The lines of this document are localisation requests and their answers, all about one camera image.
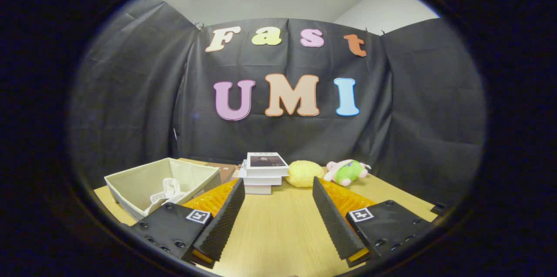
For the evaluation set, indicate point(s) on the black backdrop cloth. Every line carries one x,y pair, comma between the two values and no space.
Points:
130,94

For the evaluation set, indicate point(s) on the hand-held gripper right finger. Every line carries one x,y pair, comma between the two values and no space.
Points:
335,222

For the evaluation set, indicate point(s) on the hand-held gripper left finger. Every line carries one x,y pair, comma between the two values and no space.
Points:
226,220

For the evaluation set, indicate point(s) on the yellow plush toy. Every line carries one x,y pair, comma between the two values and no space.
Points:
303,173

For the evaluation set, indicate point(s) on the pink plush toy green shorts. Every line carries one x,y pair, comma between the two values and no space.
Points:
346,172

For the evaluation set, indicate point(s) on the thick tan cover book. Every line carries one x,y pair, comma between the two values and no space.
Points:
257,189

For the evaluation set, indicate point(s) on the brown cover book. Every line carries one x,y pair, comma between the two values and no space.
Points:
226,171

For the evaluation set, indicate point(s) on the portrait cover book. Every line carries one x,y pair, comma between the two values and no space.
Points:
266,161

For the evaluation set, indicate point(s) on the grey fabric storage box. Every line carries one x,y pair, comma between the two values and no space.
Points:
130,185

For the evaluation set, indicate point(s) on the black clamp block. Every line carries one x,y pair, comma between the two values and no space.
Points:
439,208

